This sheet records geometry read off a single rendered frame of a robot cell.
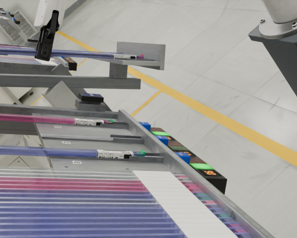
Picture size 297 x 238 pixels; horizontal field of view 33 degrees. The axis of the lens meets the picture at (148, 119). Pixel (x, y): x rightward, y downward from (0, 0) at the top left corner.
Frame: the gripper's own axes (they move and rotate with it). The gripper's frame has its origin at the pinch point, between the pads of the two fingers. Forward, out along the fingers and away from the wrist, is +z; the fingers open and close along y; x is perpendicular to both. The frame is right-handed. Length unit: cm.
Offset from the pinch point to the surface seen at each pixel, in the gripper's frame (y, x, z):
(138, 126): 30.2, 15.2, 10.4
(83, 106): 14.3, 8.2, 9.9
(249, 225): 75, 12, 14
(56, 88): -8.1, 6.9, 8.5
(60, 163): 46.9, -3.2, 16.2
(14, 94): -420, 61, 49
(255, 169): -35, 95, 26
